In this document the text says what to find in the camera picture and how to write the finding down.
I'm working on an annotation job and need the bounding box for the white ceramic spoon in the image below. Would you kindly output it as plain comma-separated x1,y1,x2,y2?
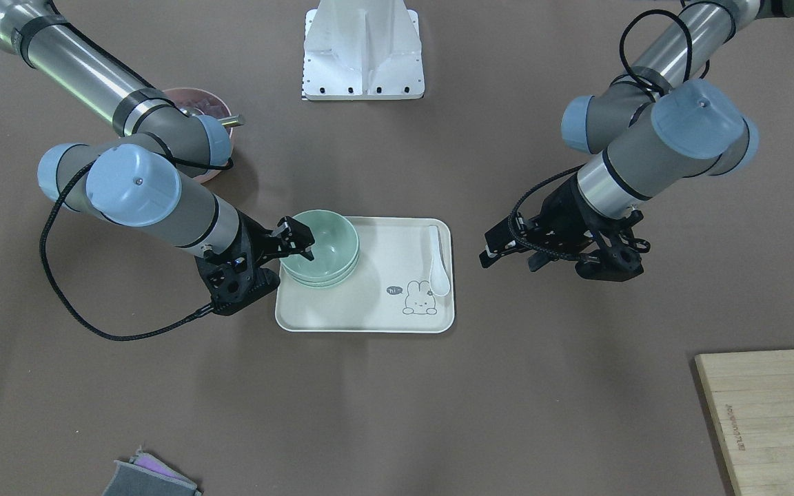
427,225,451,296

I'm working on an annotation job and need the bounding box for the right arm gripper cable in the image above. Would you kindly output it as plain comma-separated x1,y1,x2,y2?
39,158,235,342

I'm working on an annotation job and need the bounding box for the wooden cutting board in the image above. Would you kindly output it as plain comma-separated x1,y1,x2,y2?
694,351,794,495

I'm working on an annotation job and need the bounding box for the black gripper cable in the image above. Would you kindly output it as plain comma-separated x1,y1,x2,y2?
507,8,711,262

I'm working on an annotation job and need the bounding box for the metal scoop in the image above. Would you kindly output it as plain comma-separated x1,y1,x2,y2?
179,105,246,130

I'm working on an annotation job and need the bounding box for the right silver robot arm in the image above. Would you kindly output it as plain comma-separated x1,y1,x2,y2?
0,1,314,315

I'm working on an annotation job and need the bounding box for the green bowl on tray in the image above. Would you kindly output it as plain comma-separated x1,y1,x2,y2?
290,274,350,289

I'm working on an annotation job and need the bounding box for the cream rabbit tray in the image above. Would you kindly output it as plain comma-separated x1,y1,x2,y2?
274,216,455,335

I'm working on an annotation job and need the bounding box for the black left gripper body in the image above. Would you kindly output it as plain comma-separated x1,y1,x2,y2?
504,172,651,282

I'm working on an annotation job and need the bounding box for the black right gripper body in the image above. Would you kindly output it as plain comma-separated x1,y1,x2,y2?
195,211,282,317

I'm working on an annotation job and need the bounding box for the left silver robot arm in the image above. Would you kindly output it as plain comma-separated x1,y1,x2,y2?
479,1,794,282

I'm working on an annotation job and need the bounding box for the pink bowl with ice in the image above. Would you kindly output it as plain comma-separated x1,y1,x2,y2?
163,87,236,184

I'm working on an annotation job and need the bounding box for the green bowl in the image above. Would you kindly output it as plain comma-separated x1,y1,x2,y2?
294,209,360,264
281,257,359,282
290,274,350,289

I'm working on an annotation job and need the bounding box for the grey folded cloth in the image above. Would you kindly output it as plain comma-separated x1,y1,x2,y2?
103,449,202,495

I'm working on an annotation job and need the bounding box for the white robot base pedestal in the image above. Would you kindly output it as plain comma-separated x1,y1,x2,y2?
301,1,425,101

